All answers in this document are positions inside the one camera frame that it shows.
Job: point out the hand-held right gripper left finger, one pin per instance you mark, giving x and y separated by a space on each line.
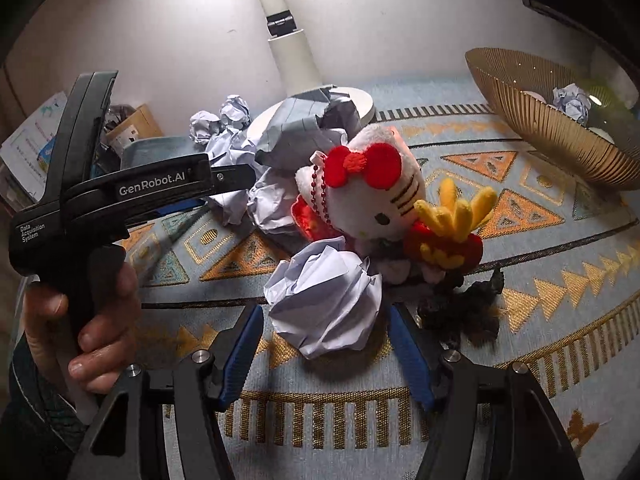
240 355

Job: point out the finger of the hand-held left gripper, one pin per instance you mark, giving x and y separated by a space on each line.
82 125
235 176

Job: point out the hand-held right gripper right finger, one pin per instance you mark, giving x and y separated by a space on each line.
410 360

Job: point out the black toy figure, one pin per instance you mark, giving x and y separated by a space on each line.
460 315

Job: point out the grey-blue paper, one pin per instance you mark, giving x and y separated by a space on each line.
295 125

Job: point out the large white paper ball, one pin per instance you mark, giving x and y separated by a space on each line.
325 300

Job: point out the yellow and red fries plush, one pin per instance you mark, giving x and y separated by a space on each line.
450 250

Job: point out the white cat plush red bow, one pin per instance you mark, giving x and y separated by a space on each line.
370 195

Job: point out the person's left forearm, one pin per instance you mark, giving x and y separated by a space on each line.
30 410

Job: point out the person's left hand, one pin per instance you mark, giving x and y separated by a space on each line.
110 340

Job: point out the cardboard box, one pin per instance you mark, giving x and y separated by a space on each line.
137 127

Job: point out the small crumpled white paper ball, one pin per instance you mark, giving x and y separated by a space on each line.
204 127
235 110

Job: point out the white desk lamp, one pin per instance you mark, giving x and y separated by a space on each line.
290 55

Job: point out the patterned blue and gold mat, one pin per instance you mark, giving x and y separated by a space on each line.
525 240

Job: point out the crumpled lined paper ball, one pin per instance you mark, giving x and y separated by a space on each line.
572 102

